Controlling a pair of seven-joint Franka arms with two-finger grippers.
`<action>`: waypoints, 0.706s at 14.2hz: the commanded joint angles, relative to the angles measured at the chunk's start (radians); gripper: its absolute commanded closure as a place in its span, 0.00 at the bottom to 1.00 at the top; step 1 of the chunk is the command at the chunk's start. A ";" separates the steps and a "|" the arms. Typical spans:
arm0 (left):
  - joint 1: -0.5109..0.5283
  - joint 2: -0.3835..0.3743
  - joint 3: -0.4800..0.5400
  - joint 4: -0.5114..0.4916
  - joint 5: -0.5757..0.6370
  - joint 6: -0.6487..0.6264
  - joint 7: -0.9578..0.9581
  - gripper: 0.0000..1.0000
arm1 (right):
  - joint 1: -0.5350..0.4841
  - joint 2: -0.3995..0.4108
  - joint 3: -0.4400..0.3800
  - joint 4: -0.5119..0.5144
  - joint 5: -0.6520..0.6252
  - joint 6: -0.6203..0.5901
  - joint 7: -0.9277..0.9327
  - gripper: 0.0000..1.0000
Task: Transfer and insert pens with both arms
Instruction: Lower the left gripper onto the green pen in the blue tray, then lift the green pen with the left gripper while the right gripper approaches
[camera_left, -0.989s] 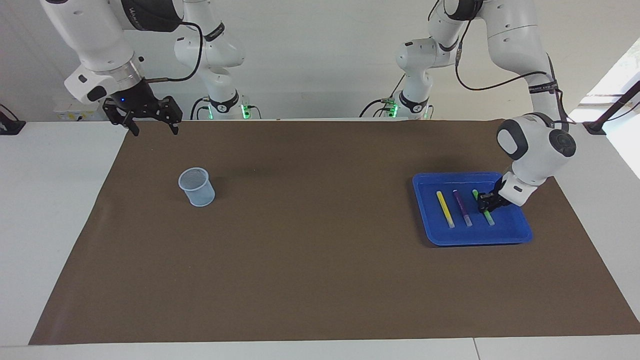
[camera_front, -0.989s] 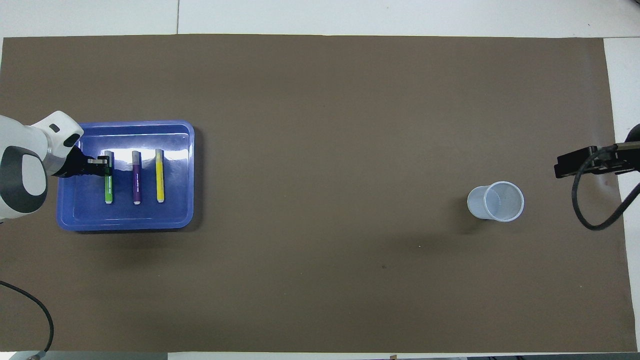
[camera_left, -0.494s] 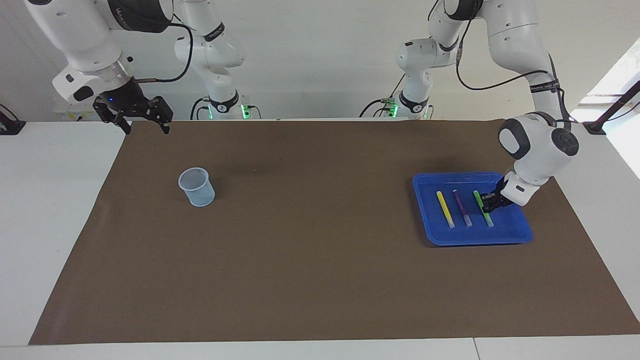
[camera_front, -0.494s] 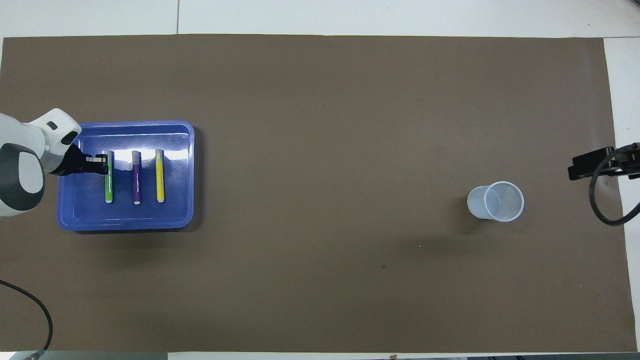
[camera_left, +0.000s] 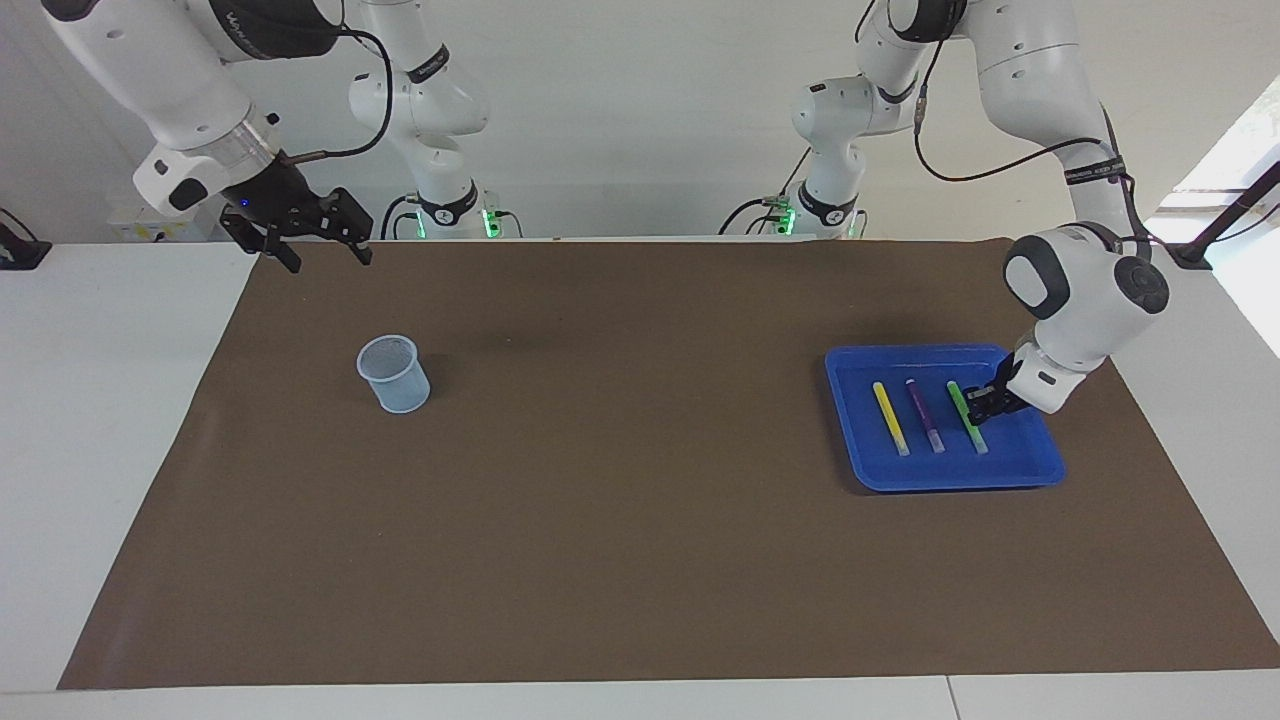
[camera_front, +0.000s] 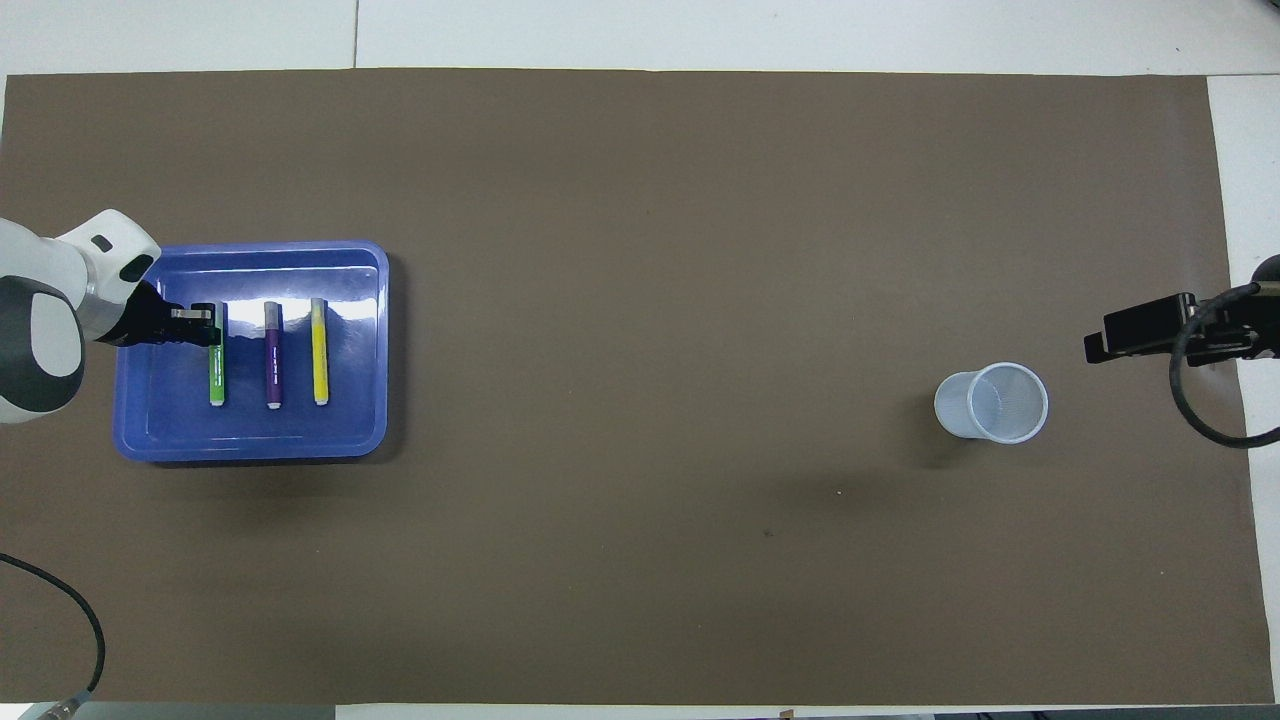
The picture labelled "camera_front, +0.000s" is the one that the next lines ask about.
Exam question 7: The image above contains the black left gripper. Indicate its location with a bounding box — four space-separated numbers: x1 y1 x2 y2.
115 282 222 348

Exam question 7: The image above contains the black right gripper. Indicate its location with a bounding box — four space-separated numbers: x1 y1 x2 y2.
1084 255 1280 367

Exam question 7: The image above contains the green marker pen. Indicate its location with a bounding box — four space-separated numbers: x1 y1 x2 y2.
208 302 227 408

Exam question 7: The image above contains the purple marker pen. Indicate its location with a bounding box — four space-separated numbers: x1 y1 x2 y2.
264 300 284 411

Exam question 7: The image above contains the yellow marker pen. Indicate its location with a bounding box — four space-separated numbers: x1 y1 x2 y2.
310 297 330 407

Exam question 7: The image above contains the clear plastic cup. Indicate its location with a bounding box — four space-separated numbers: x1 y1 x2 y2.
934 362 1050 445

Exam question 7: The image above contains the blue plastic tray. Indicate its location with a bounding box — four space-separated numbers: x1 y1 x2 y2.
112 240 391 464

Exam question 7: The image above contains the brown table mat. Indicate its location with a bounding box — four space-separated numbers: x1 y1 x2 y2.
3 68 1276 707

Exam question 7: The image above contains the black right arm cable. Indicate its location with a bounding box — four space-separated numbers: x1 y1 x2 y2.
1168 283 1280 448

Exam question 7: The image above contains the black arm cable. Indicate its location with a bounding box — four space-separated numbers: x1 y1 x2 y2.
1168 283 1280 448
0 553 107 720

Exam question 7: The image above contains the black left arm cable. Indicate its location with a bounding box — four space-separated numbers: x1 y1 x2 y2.
0 553 107 720

